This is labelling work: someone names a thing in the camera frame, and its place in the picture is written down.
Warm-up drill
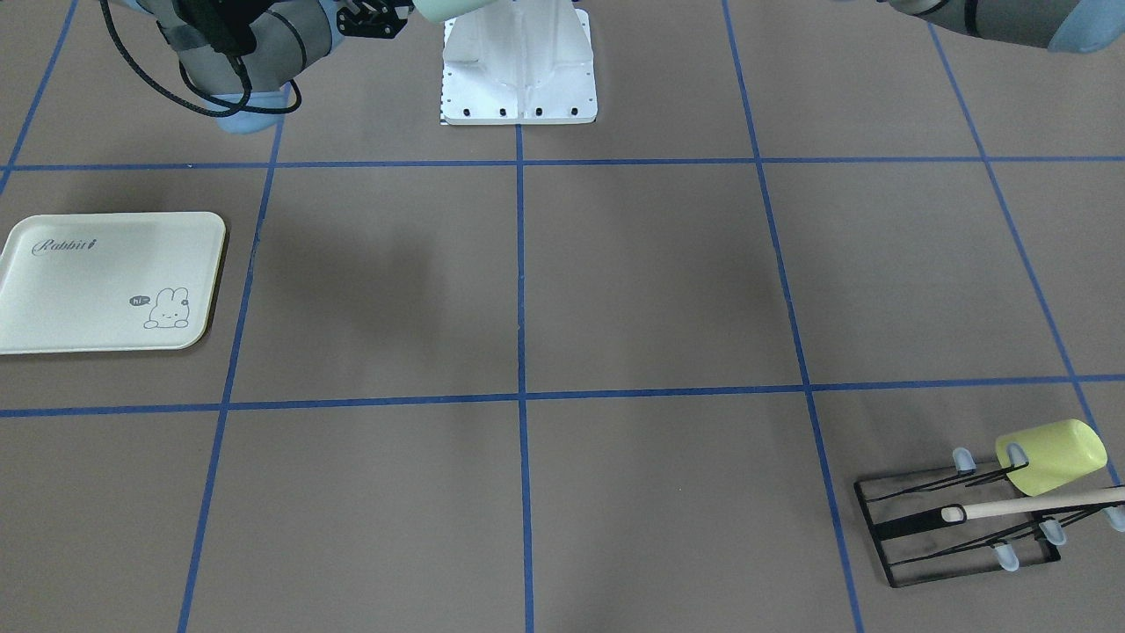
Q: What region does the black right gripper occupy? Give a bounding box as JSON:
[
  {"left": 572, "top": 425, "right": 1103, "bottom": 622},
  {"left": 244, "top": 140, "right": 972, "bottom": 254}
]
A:
[{"left": 335, "top": 1, "right": 415, "bottom": 40}]

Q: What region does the pale green plastic cup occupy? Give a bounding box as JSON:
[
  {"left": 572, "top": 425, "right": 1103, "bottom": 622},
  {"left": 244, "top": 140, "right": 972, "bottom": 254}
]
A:
[{"left": 411, "top": 0, "right": 494, "bottom": 24}]

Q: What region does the cream rabbit tray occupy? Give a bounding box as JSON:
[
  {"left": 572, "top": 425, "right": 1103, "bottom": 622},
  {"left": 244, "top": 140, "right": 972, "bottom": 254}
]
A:
[{"left": 1, "top": 211, "right": 228, "bottom": 355}]

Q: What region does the yellow plastic cup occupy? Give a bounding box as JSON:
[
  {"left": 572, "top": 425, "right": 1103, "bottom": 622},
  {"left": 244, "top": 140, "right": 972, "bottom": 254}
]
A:
[{"left": 995, "top": 419, "right": 1107, "bottom": 497}]

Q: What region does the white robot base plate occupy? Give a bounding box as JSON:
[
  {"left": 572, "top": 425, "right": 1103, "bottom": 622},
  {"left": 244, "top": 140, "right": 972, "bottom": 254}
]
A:
[{"left": 439, "top": 1, "right": 599, "bottom": 126}]

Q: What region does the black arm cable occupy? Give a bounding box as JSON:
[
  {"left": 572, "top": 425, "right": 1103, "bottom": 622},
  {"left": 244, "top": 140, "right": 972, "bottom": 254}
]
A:
[{"left": 99, "top": 0, "right": 303, "bottom": 119}]

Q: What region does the black wire cup rack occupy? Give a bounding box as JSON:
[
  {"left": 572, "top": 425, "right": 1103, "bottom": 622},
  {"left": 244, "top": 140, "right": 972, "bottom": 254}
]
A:
[{"left": 853, "top": 445, "right": 1122, "bottom": 589}]

